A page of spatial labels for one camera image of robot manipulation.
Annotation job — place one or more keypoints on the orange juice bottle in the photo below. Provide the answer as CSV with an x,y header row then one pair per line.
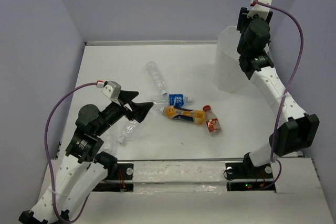
x,y
187,115

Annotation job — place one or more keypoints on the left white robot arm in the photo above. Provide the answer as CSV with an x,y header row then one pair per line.
x,y
84,164

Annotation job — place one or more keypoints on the clear bottle blue-white cap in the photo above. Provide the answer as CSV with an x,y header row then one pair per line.
x,y
156,77

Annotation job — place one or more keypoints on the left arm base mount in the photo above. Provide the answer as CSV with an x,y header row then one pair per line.
x,y
119,180

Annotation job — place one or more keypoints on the blue label water bottle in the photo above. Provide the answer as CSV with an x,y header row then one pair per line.
x,y
178,100

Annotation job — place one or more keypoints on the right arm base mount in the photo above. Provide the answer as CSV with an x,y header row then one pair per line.
x,y
260,178

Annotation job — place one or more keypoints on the red cap small bottle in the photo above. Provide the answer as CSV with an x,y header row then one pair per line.
x,y
212,121

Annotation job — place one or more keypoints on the white octagonal plastic bin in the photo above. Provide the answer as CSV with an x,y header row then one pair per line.
x,y
228,75

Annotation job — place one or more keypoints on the clear bottle near left arm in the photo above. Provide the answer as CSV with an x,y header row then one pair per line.
x,y
128,132

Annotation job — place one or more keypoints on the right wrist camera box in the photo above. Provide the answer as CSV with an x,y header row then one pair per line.
x,y
259,10

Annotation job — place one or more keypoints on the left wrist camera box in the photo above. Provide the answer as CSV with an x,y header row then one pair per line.
x,y
111,90

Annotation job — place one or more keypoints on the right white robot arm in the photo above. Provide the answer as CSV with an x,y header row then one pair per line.
x,y
295,129

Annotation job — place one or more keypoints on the metal rail front edge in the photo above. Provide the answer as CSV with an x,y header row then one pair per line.
x,y
236,159

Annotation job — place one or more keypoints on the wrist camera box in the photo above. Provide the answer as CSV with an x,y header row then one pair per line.
x,y
111,90
259,10

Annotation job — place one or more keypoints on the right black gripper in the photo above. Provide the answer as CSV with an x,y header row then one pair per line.
x,y
242,18

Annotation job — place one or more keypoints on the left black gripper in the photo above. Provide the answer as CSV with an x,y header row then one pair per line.
x,y
139,110

